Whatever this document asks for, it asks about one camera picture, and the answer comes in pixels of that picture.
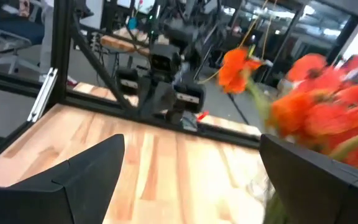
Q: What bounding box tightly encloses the black shelving unit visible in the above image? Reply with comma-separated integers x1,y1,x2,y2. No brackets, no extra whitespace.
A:
222,0,358,86

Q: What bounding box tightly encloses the clear faceted glass vase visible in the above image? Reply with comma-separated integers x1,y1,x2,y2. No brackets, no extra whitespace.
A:
246,174,288,224

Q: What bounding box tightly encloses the wooden top robot table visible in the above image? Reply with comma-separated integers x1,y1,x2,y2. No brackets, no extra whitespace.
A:
99,26,155,78

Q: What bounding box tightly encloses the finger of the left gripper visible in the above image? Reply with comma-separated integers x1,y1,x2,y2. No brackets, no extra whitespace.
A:
158,81,180,121
137,76,160,118

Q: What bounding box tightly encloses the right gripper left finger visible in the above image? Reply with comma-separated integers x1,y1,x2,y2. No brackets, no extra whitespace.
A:
0,133,126,224

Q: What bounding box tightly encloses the black metal table frame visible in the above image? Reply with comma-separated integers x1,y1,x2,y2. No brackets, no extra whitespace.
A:
0,0,260,170

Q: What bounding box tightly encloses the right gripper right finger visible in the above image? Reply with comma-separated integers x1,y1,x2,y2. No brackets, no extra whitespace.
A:
259,133,358,224

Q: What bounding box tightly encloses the white chair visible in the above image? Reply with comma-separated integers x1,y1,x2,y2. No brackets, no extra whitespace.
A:
0,12,48,75

